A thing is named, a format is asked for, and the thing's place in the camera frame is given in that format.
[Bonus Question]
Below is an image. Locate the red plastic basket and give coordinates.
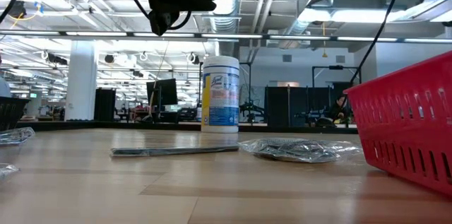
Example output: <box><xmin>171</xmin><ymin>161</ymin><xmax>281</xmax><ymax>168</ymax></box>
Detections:
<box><xmin>344</xmin><ymin>49</ymin><xmax>452</xmax><ymax>196</ymax></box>

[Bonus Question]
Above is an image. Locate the comb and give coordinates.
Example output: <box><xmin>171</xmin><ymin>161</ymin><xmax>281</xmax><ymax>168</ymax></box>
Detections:
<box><xmin>109</xmin><ymin>145</ymin><xmax>241</xmax><ymax>158</ymax></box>

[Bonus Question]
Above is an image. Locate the black round brush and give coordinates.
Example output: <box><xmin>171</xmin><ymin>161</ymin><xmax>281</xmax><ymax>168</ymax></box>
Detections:
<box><xmin>239</xmin><ymin>137</ymin><xmax>363</xmax><ymax>164</ymax></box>

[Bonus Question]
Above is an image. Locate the long light strip bar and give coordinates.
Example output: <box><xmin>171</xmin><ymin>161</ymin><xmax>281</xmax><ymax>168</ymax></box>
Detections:
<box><xmin>0</xmin><ymin>30</ymin><xmax>452</xmax><ymax>44</ymax></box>

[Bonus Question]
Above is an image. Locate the black computer monitor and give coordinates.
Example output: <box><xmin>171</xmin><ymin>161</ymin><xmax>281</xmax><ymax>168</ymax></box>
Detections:
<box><xmin>146</xmin><ymin>78</ymin><xmax>179</xmax><ymax>107</ymax></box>

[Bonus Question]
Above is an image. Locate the Lysol wipes canister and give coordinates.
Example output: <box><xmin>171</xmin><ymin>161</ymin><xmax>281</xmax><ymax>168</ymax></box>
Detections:
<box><xmin>201</xmin><ymin>55</ymin><xmax>241</xmax><ymax>134</ymax></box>

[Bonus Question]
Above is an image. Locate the white square pillar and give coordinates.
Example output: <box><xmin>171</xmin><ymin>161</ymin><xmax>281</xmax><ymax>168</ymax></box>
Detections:
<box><xmin>64</xmin><ymin>40</ymin><xmax>99</xmax><ymax>122</ymax></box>

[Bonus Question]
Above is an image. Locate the black cabinet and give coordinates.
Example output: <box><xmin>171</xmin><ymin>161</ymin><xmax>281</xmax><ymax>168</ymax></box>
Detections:
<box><xmin>93</xmin><ymin>88</ymin><xmax>117</xmax><ymax>122</ymax></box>

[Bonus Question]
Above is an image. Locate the person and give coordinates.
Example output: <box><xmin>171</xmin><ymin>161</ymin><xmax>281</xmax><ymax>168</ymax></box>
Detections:
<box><xmin>330</xmin><ymin>93</ymin><xmax>351</xmax><ymax>128</ymax></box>

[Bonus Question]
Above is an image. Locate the black partition panel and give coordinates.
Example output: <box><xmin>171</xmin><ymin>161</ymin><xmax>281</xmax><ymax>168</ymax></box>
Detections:
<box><xmin>264</xmin><ymin>86</ymin><xmax>354</xmax><ymax>128</ymax></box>

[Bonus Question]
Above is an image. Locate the black slatted bin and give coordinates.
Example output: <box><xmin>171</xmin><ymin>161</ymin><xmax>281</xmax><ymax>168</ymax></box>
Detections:
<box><xmin>0</xmin><ymin>95</ymin><xmax>32</xmax><ymax>131</ymax></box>

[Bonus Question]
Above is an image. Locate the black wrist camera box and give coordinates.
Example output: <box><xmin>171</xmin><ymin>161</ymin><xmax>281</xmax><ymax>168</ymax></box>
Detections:
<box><xmin>148</xmin><ymin>10</ymin><xmax>181</xmax><ymax>37</ymax></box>

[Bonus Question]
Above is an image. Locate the silver round ceiling duct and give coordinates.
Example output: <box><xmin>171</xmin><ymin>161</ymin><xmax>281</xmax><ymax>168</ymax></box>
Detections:
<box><xmin>203</xmin><ymin>0</ymin><xmax>243</xmax><ymax>34</ymax></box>

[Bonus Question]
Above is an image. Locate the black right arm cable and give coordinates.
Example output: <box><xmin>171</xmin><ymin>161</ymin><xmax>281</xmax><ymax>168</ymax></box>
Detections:
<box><xmin>348</xmin><ymin>0</ymin><xmax>400</xmax><ymax>84</ymax></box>

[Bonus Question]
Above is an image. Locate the yellow hanging cord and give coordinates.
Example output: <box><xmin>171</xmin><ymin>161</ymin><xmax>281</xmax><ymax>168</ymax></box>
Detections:
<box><xmin>321</xmin><ymin>22</ymin><xmax>328</xmax><ymax>59</ymax></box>

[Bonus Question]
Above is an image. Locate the black metal frame stand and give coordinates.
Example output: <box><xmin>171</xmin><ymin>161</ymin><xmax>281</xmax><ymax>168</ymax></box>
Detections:
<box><xmin>311</xmin><ymin>64</ymin><xmax>363</xmax><ymax>87</ymax></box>

